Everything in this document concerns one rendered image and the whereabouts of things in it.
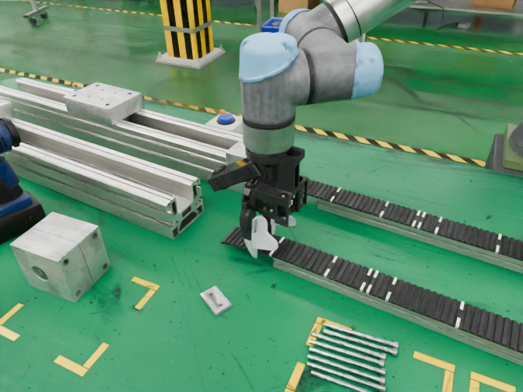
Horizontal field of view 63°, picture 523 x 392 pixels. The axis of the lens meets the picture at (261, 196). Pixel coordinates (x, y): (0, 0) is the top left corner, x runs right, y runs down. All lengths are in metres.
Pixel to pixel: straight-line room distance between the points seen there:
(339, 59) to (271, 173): 0.19
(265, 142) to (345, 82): 0.13
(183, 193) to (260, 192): 0.24
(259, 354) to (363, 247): 0.29
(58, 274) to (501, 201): 0.85
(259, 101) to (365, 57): 0.15
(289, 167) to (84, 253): 0.36
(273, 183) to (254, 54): 0.20
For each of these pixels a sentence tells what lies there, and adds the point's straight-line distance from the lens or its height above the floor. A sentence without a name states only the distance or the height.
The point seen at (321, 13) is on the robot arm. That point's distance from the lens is 0.71.
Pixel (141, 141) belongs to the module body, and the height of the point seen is 0.84.
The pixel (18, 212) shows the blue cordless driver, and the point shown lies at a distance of 0.93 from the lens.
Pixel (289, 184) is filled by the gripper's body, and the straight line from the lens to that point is 0.63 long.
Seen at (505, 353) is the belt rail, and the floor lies 0.79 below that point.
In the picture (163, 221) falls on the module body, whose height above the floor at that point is 0.82.
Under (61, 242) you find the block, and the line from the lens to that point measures 0.74.
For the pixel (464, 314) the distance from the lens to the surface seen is 0.71.
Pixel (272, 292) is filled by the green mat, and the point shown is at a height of 0.78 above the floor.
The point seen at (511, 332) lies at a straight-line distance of 0.71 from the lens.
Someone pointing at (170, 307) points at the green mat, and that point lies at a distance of 0.72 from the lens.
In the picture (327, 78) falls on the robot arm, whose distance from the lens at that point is 0.58.
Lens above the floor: 1.32
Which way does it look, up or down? 36 degrees down
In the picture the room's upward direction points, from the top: 1 degrees counter-clockwise
